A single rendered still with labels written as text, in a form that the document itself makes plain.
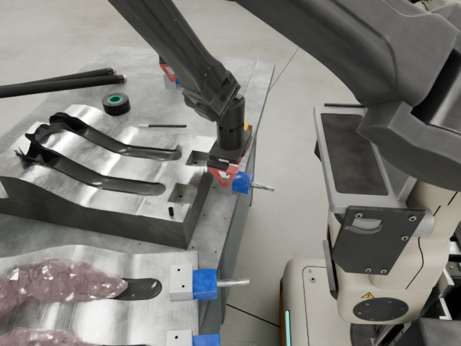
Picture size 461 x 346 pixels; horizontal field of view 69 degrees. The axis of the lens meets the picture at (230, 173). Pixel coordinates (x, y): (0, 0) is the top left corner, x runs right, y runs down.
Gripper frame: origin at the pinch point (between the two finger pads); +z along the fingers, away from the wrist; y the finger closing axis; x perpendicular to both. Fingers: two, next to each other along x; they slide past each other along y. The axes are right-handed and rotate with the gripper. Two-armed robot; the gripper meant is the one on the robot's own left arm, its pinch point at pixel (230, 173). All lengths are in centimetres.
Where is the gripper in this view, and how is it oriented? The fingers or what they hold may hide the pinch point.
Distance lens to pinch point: 78.3
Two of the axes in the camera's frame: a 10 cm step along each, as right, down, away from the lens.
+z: 0.0, 7.2, 7.0
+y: -3.2, 6.6, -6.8
